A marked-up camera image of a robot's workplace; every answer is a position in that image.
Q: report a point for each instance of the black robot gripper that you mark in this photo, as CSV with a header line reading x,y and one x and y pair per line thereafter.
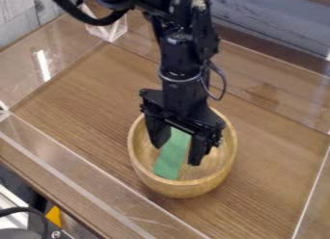
x,y
177,105

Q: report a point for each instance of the green rectangular block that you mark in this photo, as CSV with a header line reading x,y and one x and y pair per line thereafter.
x,y
172,155

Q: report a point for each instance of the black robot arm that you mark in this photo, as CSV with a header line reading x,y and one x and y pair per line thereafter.
x,y
188,43

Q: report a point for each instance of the brown wooden bowl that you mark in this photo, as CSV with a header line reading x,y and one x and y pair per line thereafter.
x,y
196,179

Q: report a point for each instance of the clear acrylic tray walls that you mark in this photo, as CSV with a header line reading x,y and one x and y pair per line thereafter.
x,y
64,136

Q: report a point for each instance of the yellow label on equipment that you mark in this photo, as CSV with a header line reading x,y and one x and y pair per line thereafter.
x,y
53,216

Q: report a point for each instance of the black equipment with screw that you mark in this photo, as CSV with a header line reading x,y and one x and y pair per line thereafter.
x,y
38,225

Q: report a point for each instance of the clear acrylic corner bracket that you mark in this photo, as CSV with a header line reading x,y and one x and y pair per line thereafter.
x,y
111,32

